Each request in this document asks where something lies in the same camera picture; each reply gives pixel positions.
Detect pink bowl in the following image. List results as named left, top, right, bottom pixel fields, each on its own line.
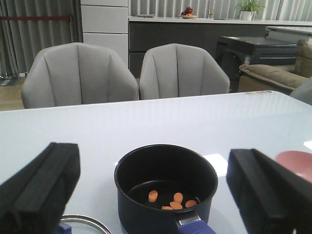
left=275, top=151, right=312, bottom=182

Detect grey chair at table end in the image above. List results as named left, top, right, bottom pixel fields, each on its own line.
left=290, top=78, right=312, bottom=105

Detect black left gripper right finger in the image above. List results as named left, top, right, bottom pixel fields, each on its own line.
left=226, top=149, right=312, bottom=234

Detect left grey upholstered chair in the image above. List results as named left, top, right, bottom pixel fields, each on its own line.
left=21, top=42, right=139, bottom=109

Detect dark kitchen counter cabinet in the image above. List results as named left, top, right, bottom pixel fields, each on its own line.
left=128, top=17, right=312, bottom=78

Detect dark blue saucepan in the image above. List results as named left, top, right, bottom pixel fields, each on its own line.
left=114, top=144, right=218, bottom=234

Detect grey upholstered chair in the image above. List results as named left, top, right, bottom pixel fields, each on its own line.
left=139, top=43, right=230, bottom=100
left=21, top=42, right=139, bottom=109

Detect potted green plant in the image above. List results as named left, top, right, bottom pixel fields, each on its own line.
left=235, top=0, right=266, bottom=20

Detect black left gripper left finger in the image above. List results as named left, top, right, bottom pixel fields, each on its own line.
left=0, top=142, right=80, bottom=234

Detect grey pleated curtain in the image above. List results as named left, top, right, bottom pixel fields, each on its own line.
left=0, top=0, right=83, bottom=78

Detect red belt barrier stanchion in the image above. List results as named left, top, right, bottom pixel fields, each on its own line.
left=0, top=15, right=76, bottom=42

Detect fruit plate on counter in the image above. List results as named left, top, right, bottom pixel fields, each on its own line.
left=178, top=6, right=197, bottom=19

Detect coloured sticker strip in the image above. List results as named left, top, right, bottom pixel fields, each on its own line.
left=245, top=90, right=272, bottom=95

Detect orange ham slices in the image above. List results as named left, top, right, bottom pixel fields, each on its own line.
left=148, top=190, right=197, bottom=210

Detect white refrigerator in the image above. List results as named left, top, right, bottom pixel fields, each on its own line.
left=80, top=0, right=129, bottom=65

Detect beige sofa cushion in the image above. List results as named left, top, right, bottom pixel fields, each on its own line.
left=238, top=39, right=312, bottom=94

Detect glass pot lid blue knob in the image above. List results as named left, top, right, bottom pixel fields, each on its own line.
left=57, top=214, right=113, bottom=234

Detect right grey upholstered chair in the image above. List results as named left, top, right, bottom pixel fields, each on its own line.
left=139, top=43, right=230, bottom=100

